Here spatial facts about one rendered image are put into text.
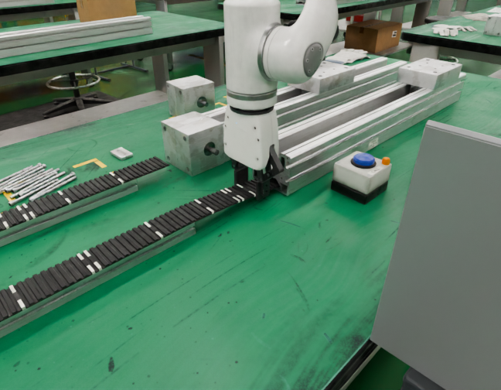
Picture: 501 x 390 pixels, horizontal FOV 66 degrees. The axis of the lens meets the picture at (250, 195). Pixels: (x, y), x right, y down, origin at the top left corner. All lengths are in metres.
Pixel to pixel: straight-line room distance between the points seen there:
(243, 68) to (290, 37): 0.09
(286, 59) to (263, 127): 0.13
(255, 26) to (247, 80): 0.08
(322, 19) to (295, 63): 0.07
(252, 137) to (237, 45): 0.15
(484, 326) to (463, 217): 0.11
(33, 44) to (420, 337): 1.96
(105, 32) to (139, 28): 0.21
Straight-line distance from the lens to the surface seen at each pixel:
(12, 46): 2.09
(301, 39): 0.57
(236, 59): 0.62
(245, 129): 0.66
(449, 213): 0.38
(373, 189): 0.76
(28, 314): 0.60
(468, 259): 0.40
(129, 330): 0.54
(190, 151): 0.80
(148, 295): 0.57
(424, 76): 1.18
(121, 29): 2.29
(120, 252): 0.60
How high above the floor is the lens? 1.19
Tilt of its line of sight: 33 degrees down
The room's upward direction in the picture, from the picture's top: straight up
